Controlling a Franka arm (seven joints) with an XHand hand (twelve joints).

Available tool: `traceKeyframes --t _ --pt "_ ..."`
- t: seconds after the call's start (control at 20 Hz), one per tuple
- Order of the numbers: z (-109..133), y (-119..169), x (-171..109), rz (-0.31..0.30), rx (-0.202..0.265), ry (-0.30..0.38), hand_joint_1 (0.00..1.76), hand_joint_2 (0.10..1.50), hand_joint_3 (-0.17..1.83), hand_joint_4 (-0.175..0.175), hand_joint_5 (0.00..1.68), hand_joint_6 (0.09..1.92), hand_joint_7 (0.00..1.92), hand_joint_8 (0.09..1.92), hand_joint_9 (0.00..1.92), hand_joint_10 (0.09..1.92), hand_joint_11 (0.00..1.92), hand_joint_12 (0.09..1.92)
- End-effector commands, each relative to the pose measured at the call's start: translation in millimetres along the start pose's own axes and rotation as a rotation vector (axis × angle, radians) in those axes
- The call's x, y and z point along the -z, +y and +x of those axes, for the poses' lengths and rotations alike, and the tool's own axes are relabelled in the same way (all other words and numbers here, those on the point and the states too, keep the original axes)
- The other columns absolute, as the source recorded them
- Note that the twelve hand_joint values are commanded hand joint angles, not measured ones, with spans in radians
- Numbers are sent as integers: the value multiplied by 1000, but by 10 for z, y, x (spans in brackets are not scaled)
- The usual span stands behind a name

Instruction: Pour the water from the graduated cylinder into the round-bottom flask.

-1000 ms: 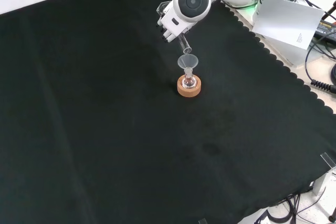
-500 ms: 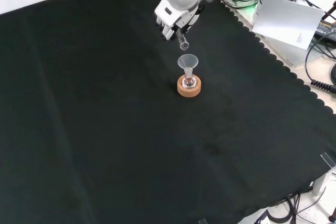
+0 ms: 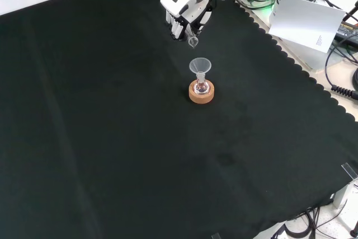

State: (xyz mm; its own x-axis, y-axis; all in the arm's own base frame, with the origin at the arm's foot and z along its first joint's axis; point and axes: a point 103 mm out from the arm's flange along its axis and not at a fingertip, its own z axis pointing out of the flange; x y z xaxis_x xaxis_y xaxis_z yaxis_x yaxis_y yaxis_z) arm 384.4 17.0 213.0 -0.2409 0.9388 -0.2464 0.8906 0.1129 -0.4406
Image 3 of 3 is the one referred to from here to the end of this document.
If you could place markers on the black cloth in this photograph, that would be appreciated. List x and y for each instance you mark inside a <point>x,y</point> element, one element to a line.
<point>112,124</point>

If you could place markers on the black power adapter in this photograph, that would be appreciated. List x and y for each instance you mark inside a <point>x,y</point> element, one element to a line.
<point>348,33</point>

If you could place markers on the round-bottom glass flask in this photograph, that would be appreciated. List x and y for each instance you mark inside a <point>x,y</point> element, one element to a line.
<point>201,86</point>

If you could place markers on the clear tape strip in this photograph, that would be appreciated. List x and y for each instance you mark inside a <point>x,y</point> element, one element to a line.
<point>349,171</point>

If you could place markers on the white box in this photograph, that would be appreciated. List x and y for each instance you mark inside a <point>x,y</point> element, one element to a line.
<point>313,57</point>

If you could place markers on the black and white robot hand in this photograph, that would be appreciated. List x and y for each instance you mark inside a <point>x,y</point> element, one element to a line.
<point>181,9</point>

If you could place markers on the clear graduated cylinder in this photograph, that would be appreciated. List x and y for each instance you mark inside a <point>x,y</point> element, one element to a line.
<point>193,41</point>

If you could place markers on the clear plastic funnel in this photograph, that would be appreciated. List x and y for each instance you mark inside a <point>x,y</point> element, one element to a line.
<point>200,65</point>

